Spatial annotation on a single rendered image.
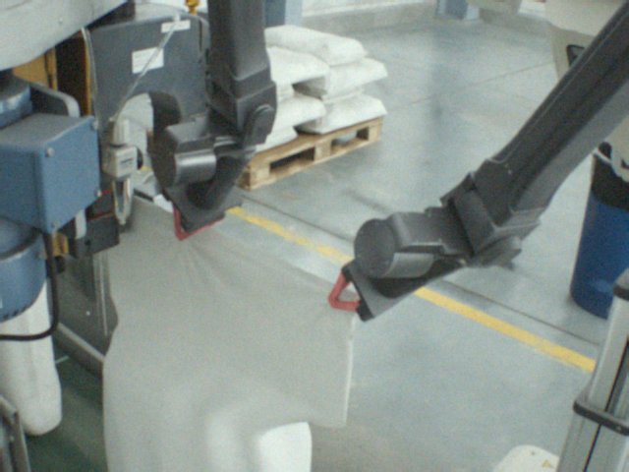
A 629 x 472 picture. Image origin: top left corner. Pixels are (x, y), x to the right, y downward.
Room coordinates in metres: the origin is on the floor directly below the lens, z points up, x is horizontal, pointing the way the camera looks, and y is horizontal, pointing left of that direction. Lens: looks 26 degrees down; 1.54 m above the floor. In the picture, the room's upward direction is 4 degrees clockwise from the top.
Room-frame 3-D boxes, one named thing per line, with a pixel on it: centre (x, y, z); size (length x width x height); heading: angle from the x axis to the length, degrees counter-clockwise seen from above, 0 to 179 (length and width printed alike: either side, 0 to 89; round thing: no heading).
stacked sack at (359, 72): (4.44, -0.04, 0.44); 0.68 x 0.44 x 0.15; 142
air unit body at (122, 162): (0.97, 0.27, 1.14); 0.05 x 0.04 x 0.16; 142
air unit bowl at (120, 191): (0.96, 0.27, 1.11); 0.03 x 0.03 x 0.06
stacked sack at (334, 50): (4.59, 0.12, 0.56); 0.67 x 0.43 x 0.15; 52
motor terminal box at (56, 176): (0.68, 0.27, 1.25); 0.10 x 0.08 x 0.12; 167
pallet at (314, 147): (4.32, 0.31, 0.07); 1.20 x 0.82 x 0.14; 144
